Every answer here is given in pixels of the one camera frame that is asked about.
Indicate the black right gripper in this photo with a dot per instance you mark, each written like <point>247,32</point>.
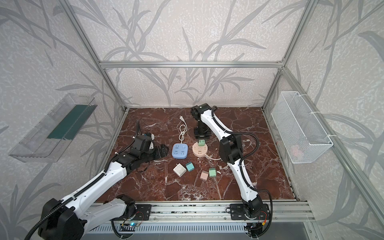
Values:
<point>201,130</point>

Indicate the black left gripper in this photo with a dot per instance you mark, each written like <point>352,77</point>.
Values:
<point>159,150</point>

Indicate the light green cube adapter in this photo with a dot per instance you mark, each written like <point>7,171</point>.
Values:
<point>212,172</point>

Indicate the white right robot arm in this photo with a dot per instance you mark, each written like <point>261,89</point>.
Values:
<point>231,152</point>

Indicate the blue square power strip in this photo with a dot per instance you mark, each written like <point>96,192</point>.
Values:
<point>180,151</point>

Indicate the pink round power strip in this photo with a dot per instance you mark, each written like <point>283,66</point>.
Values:
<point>199,151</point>

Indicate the white cube adapter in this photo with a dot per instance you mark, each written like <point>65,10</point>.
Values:
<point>179,170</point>

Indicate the teal cube adapter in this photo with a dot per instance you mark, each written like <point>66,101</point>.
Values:
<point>190,166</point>

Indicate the pink cube adapter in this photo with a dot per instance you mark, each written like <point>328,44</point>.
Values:
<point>204,175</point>

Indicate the aluminium front rail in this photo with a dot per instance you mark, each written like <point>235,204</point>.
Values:
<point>217,212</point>

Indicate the white wire mesh basket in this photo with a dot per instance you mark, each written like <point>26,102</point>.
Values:
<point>302,134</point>

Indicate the clear plastic wall tray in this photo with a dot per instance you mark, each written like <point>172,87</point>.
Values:
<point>49,139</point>

